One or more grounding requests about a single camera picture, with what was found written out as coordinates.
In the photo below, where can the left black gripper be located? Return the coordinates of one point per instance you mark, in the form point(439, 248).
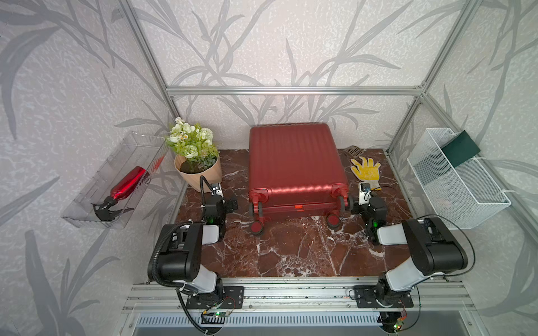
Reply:
point(227, 205)

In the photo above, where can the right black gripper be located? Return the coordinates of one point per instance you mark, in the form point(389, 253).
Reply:
point(359, 208)

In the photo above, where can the red hard-shell suitcase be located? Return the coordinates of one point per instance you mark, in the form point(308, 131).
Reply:
point(295, 171)

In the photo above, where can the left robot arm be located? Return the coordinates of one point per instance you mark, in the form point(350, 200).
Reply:
point(176, 260)

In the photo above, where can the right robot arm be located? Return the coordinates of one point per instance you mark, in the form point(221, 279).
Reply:
point(434, 250)

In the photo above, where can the yellow work glove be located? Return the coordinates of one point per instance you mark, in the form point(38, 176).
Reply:
point(367, 171)

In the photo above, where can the potted white flower plant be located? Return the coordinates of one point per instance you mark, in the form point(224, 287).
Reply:
point(196, 153)

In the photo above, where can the brown slotted plastic piece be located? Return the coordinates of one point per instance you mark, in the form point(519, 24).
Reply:
point(353, 152)

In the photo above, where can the red spray bottle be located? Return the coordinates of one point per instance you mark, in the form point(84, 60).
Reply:
point(121, 191)

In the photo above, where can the dark green card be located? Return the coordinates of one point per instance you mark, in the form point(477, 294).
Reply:
point(460, 149)

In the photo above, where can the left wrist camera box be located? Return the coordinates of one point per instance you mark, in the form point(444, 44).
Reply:
point(216, 189)

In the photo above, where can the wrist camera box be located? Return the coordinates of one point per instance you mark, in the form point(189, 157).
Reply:
point(364, 193)
point(216, 189)

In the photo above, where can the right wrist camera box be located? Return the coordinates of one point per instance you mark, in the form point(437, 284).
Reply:
point(364, 193)

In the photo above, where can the white wire mesh basket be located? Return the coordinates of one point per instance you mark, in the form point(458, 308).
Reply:
point(465, 194)

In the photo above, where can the clear plastic wall bin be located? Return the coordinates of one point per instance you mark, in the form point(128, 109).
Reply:
point(134, 150)

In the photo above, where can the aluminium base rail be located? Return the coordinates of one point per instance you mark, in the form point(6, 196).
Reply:
point(304, 294)

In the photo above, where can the aluminium frame profiles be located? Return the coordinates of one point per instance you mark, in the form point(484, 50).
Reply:
point(421, 94)

